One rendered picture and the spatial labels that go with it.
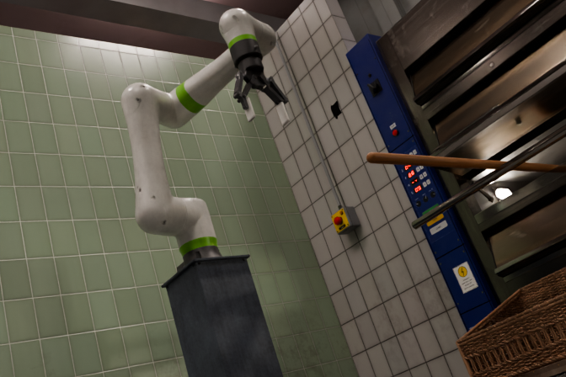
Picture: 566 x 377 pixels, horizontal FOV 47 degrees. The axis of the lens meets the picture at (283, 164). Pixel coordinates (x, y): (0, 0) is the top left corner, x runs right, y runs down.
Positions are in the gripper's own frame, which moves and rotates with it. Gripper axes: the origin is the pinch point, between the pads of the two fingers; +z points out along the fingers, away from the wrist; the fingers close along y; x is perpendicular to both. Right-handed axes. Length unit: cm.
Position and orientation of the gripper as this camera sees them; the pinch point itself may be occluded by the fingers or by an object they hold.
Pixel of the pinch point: (268, 118)
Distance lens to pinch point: 193.0
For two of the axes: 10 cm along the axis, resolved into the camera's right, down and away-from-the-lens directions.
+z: 3.0, 8.7, -3.8
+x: 6.1, -4.8, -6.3
